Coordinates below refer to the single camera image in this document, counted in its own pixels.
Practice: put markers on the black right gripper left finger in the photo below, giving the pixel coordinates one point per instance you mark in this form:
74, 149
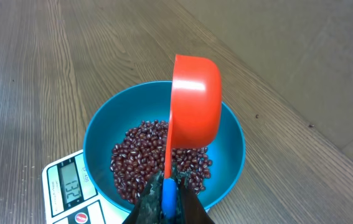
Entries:
148, 208

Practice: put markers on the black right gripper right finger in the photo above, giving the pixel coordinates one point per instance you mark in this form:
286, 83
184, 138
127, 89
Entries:
189, 210

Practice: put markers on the orange scoop with blue handle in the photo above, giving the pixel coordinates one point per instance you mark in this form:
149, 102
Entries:
195, 109

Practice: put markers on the red beans in bowl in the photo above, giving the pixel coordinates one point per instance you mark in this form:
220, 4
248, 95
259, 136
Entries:
142, 155

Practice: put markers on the white digital kitchen scale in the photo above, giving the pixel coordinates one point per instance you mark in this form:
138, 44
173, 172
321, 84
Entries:
70, 196

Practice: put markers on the blue metal bowl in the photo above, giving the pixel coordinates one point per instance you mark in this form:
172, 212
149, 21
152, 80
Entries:
147, 102

